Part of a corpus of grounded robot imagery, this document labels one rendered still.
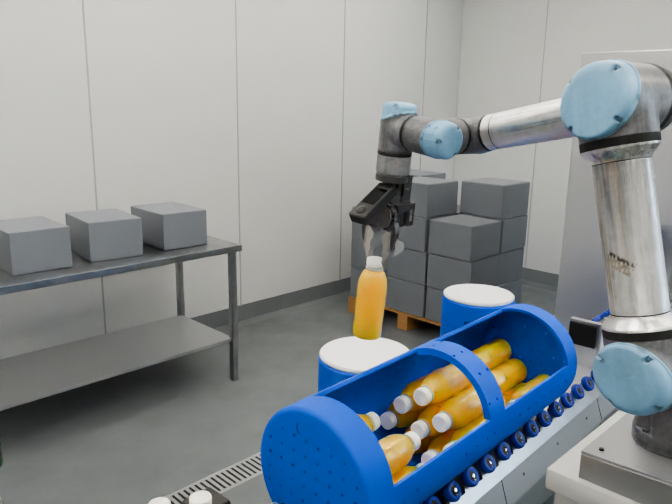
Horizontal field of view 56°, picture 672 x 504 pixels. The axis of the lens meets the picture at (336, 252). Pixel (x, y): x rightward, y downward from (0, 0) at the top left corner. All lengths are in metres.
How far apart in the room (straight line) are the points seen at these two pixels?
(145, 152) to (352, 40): 2.22
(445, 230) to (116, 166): 2.35
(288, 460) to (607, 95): 0.83
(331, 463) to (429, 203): 3.81
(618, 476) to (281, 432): 0.59
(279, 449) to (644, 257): 0.72
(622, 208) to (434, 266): 3.89
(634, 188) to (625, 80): 0.16
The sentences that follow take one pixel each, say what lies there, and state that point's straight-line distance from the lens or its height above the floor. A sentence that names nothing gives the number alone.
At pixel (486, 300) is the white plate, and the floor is 1.04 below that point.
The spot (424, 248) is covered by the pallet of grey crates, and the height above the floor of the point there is 0.70.
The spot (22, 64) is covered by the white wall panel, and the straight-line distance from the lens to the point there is 4.29.
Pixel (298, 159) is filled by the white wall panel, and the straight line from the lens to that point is 5.43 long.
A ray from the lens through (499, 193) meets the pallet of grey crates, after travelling 4.96.
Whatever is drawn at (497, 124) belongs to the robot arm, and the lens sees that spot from 1.34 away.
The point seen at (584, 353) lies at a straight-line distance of 2.30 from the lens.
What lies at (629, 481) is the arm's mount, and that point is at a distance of 1.19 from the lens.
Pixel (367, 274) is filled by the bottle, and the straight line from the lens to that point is 1.44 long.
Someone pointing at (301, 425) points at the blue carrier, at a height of 1.19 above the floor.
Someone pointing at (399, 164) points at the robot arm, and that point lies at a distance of 1.37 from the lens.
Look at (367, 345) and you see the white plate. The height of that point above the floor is 1.04.
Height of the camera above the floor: 1.77
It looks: 13 degrees down
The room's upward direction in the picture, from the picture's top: 1 degrees clockwise
